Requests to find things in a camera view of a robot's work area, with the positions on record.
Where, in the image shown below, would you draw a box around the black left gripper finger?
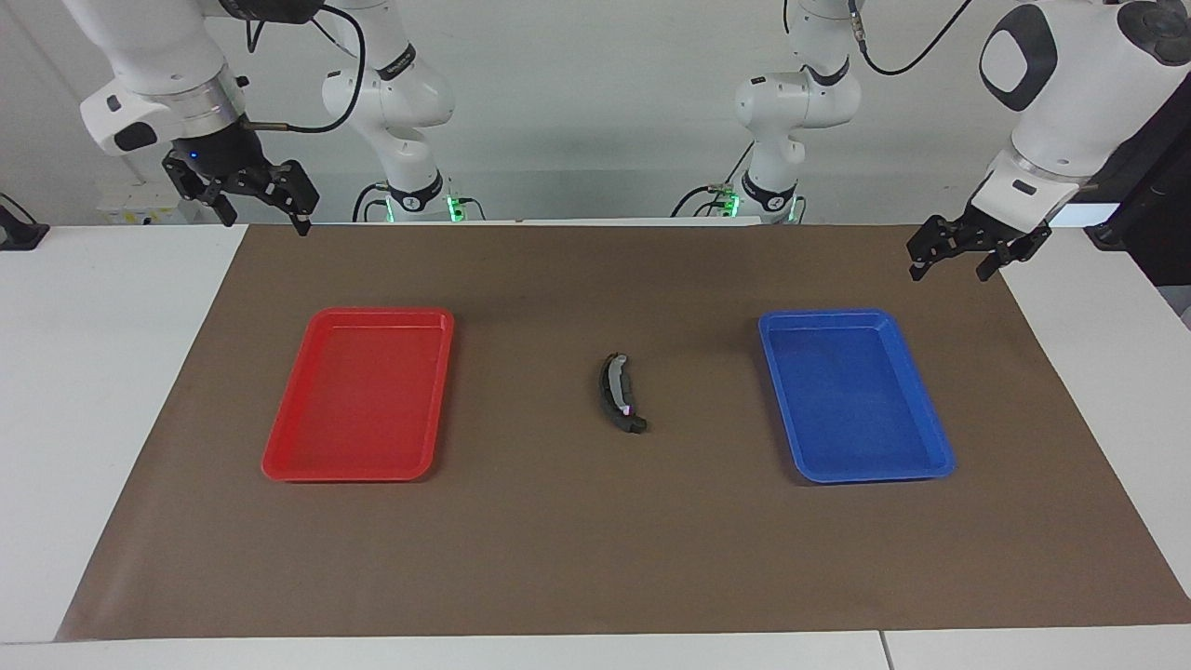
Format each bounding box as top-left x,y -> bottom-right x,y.
909,218 -> 965,281
976,227 -> 1053,283

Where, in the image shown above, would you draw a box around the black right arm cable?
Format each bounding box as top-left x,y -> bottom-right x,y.
237,4 -> 366,134

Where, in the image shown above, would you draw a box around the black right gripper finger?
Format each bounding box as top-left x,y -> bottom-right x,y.
165,153 -> 239,228
255,162 -> 321,236

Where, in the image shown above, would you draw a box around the black equipment frame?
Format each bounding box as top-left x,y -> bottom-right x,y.
1050,79 -> 1191,289

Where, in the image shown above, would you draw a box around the red plastic tray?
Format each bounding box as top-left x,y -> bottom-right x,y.
261,307 -> 456,483

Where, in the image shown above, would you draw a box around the blue plastic tray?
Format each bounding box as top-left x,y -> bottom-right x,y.
757,309 -> 957,485

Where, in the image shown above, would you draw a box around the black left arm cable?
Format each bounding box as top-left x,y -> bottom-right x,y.
846,0 -> 975,78

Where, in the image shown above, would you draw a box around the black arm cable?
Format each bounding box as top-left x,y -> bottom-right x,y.
237,4 -> 366,134
846,0 -> 975,78

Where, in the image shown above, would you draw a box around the black table clamp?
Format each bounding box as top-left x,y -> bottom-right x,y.
0,193 -> 50,251

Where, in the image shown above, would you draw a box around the curved brake shoe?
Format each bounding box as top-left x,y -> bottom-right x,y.
594,351 -> 649,436

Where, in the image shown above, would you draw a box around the white box yellow labels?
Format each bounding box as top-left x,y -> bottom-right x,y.
96,181 -> 202,226

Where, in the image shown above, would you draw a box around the brown table mat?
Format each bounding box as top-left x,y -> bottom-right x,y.
54,221 -> 1191,643

